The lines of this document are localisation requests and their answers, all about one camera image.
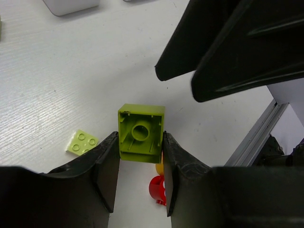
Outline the aluminium table rail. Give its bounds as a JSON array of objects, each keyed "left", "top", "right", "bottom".
[{"left": 225, "top": 100, "right": 288, "bottom": 167}]

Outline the pale green 2x2 lego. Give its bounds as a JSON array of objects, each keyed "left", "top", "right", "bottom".
[{"left": 66, "top": 130, "right": 99, "bottom": 156}]

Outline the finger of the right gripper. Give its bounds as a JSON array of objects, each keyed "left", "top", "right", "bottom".
[
  {"left": 155, "top": 0, "right": 252, "bottom": 81},
  {"left": 191, "top": 0, "right": 304, "bottom": 102}
]

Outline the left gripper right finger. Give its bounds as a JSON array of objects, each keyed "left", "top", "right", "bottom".
[{"left": 163, "top": 133, "right": 304, "bottom": 228}]

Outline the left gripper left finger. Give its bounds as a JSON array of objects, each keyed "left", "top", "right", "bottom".
[{"left": 0, "top": 132, "right": 120, "bottom": 228}]

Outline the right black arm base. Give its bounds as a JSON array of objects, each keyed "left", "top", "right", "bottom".
[{"left": 251, "top": 136, "right": 304, "bottom": 167}]

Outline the red flower lego piece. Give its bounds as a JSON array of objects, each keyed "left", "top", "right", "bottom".
[{"left": 149, "top": 175, "right": 166, "bottom": 206}]

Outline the left white sorting container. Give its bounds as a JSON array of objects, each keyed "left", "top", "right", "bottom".
[{"left": 43, "top": 0, "right": 100, "bottom": 16}]

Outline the yellow oval lego piece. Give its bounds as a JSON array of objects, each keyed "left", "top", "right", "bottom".
[{"left": 155, "top": 154, "right": 164, "bottom": 176}]

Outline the olive small square lego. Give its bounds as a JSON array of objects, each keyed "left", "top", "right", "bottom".
[{"left": 118, "top": 104, "right": 165, "bottom": 164}]

